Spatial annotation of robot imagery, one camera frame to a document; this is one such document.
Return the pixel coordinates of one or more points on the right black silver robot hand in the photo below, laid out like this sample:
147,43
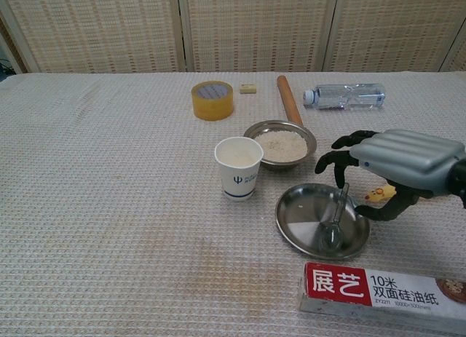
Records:
407,158

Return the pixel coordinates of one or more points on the yellow rubber chicken toy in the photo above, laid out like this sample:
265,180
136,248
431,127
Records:
380,195

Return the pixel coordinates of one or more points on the metal spoon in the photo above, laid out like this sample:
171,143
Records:
331,237

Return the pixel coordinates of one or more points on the steel dish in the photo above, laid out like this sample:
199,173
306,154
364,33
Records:
302,220

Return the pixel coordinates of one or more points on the steel bowl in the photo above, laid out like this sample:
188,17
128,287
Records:
284,166

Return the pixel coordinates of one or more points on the white paper cup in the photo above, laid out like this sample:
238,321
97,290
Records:
238,180

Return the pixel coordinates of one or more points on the clear plastic water bottle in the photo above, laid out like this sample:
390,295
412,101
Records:
346,97

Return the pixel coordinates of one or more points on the woven bamboo screen panel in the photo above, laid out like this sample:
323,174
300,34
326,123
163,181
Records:
458,56
98,27
393,27
258,27

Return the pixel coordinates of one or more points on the wooden rolling pin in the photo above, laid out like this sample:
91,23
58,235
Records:
289,100

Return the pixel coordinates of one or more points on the red white baking paper box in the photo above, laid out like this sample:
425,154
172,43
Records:
338,282

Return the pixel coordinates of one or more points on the small wooden block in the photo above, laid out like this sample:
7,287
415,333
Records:
248,89

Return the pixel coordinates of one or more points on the yellow packing tape roll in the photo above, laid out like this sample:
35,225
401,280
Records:
213,107

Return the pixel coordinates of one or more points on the white woven fringed tablecloth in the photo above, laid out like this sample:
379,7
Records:
109,188

